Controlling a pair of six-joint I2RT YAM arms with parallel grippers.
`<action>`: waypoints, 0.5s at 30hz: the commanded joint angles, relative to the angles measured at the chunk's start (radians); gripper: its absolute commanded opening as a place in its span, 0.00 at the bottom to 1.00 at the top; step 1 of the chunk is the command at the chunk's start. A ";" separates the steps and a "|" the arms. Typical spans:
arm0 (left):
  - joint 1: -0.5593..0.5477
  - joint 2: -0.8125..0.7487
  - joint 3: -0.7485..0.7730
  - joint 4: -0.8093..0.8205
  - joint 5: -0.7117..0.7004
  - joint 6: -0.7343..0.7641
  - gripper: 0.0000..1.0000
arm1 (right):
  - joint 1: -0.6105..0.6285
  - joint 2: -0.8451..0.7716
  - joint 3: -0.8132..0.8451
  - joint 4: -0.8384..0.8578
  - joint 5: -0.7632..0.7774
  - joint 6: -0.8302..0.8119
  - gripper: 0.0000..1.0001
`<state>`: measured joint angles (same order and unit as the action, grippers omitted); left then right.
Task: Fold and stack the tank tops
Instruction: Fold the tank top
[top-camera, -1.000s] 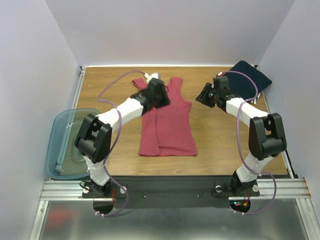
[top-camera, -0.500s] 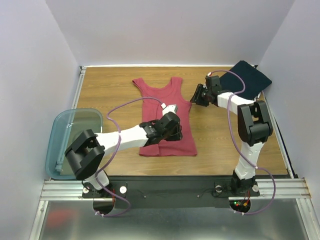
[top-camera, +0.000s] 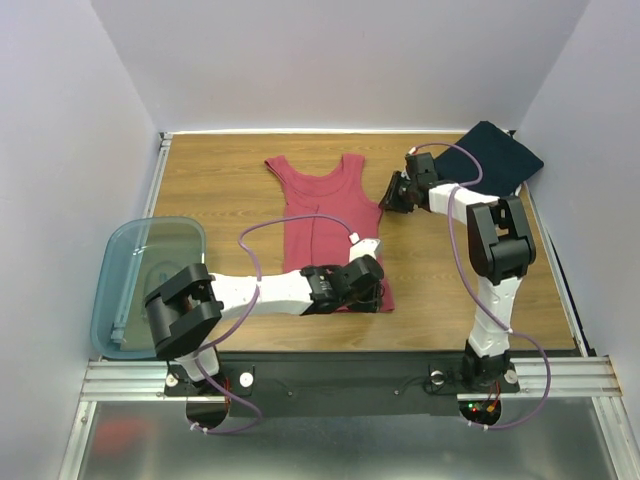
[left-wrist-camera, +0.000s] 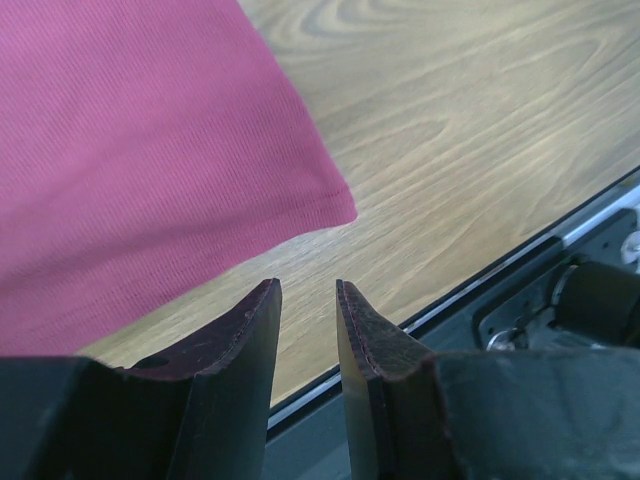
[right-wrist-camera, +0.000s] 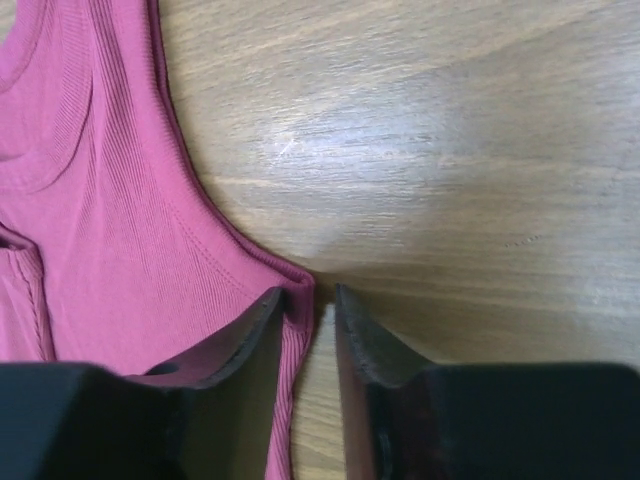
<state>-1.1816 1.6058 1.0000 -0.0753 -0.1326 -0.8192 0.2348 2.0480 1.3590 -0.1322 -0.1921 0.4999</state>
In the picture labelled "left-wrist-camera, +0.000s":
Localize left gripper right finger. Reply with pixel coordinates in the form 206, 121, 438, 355
336, 280, 460, 479

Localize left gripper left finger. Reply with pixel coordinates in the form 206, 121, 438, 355
74, 277, 283, 480

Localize red tank top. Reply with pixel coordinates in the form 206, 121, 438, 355
1, 1, 357, 356

